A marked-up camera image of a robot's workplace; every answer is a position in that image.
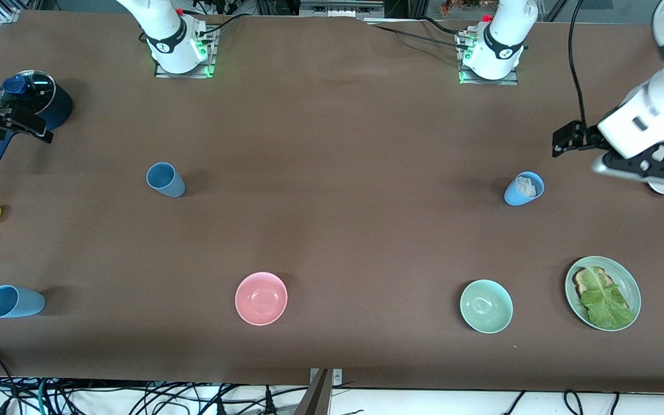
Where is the pink bowl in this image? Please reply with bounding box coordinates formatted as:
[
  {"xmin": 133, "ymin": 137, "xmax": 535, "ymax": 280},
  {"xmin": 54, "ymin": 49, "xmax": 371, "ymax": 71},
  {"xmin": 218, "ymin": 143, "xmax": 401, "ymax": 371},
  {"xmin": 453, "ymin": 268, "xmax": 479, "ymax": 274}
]
[{"xmin": 235, "ymin": 271, "xmax": 288, "ymax": 326}]

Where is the brown bread slice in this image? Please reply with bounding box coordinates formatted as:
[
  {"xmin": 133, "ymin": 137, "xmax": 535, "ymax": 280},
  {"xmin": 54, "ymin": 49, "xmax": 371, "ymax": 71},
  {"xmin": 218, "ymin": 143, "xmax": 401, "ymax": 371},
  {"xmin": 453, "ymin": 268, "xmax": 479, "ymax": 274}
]
[{"xmin": 572, "ymin": 266, "xmax": 630, "ymax": 312}]

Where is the light blue plastic cup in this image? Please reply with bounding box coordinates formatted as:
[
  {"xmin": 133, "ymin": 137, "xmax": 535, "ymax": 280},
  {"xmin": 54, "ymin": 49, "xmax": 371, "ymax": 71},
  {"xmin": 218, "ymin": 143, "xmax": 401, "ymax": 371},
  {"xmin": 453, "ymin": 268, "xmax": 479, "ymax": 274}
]
[
  {"xmin": 0, "ymin": 285, "xmax": 46, "ymax": 319},
  {"xmin": 146, "ymin": 162, "xmax": 186, "ymax": 198},
  {"xmin": 504, "ymin": 171, "xmax": 545, "ymax": 207}
]

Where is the mint green plate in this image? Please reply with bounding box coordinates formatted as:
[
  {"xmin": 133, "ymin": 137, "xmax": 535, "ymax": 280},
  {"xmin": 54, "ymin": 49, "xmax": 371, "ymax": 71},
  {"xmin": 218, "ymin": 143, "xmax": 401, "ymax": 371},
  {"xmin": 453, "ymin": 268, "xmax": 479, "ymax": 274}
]
[{"xmin": 564, "ymin": 256, "xmax": 642, "ymax": 332}]

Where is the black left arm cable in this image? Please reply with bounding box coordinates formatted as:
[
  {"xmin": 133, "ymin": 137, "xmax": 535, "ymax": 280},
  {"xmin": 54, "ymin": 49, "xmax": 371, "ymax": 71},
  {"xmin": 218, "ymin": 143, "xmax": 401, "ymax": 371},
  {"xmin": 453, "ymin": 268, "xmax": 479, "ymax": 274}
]
[{"xmin": 568, "ymin": 0, "xmax": 589, "ymax": 126}]

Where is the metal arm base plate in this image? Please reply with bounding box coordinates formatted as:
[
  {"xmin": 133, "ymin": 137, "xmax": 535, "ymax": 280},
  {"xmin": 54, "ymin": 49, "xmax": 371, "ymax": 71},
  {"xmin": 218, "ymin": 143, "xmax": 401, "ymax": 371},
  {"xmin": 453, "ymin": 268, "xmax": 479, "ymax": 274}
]
[
  {"xmin": 153, "ymin": 23, "xmax": 217, "ymax": 79},
  {"xmin": 457, "ymin": 29, "xmax": 519, "ymax": 86}
]

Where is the brown post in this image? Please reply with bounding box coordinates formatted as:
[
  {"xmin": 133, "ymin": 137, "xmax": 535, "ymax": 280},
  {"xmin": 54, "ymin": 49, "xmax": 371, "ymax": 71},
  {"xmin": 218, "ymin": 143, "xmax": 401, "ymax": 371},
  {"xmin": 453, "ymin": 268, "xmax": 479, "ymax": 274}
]
[{"xmin": 295, "ymin": 369, "xmax": 333, "ymax": 415}]

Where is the mint green bowl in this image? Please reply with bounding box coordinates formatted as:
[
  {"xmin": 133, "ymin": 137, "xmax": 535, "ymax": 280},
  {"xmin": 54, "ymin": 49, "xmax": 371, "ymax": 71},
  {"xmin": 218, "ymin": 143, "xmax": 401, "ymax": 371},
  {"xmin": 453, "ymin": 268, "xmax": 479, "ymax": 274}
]
[{"xmin": 459, "ymin": 279, "xmax": 514, "ymax": 334}]

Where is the green lettuce leaf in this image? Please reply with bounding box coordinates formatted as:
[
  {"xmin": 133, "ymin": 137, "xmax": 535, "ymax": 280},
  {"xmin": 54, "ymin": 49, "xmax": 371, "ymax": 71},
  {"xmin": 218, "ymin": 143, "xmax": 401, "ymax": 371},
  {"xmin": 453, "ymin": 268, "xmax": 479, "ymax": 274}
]
[{"xmin": 580, "ymin": 267, "xmax": 635, "ymax": 330}]

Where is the metal table bracket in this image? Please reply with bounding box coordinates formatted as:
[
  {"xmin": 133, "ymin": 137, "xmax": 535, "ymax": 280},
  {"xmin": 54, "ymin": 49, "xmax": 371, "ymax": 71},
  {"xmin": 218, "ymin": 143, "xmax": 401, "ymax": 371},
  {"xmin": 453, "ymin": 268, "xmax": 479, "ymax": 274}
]
[{"xmin": 309, "ymin": 368, "xmax": 343, "ymax": 386}]

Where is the glass lid with blue knob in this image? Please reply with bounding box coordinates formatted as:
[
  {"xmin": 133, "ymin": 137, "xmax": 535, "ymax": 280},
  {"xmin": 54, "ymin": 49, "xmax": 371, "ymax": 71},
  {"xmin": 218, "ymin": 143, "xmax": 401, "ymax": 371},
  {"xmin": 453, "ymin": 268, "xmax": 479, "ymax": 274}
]
[{"xmin": 0, "ymin": 70, "xmax": 56, "ymax": 116}]

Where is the white power strip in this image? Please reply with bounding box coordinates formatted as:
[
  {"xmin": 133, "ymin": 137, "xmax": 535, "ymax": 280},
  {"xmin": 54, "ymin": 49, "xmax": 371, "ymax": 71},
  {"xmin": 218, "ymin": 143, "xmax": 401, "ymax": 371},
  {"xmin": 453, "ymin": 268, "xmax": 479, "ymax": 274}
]
[{"xmin": 300, "ymin": 0, "xmax": 384, "ymax": 19}]

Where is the dark blue pot with handle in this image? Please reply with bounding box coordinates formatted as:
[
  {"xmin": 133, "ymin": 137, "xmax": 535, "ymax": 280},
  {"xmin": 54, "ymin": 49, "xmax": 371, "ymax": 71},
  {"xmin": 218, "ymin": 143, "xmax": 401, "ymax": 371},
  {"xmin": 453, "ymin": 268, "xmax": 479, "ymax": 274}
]
[{"xmin": 0, "ymin": 81, "xmax": 74, "ymax": 171}]

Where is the black cable to arm base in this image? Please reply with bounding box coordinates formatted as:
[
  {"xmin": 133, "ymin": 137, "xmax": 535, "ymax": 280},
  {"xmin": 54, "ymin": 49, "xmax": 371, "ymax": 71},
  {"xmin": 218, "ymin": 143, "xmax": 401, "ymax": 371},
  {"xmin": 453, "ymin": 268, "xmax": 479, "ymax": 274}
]
[
  {"xmin": 367, "ymin": 16, "xmax": 465, "ymax": 48},
  {"xmin": 197, "ymin": 13, "xmax": 252, "ymax": 36}
]

